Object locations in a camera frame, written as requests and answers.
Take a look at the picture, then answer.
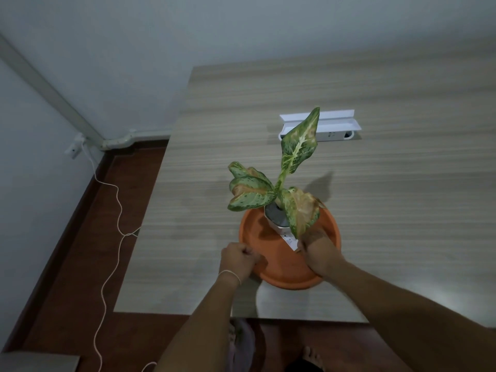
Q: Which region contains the person's left hand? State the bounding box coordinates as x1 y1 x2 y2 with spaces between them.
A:
219 242 267 285

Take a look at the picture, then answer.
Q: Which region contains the person's right hand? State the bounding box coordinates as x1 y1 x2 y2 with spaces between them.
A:
297 228 346 278

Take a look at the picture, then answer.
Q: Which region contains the orange plastic plant saucer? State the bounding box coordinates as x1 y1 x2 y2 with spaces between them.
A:
239 207 342 290

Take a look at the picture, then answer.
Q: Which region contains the small white plant pot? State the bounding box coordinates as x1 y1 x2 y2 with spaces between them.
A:
264 201 301 252

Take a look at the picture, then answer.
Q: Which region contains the person's left forearm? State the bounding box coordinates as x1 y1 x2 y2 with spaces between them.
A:
154 273 243 372

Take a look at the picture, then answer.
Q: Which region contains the person's right forearm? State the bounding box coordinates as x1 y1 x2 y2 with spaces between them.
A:
321 259 496 372

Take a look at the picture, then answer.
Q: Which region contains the person's pale clothing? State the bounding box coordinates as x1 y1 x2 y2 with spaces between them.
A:
228 317 257 372

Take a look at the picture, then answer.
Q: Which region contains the green variegated plant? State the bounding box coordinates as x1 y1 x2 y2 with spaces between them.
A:
227 107 326 240

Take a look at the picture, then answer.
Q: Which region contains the white desk power socket box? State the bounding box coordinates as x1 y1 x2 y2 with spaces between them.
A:
278 109 362 142

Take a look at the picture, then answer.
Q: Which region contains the person's bare foot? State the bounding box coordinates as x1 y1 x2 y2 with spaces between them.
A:
301 346 325 372

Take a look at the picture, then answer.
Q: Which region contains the white string bracelet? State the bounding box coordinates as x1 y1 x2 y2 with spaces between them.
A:
216 269 243 286

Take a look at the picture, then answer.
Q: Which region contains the white power cable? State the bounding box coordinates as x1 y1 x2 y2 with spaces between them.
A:
81 145 158 372

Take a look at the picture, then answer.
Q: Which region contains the white wall plug adapter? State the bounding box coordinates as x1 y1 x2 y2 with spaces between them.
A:
64 133 87 159

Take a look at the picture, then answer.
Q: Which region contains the white wall cable conduit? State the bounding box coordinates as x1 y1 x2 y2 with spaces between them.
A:
0 34 172 151

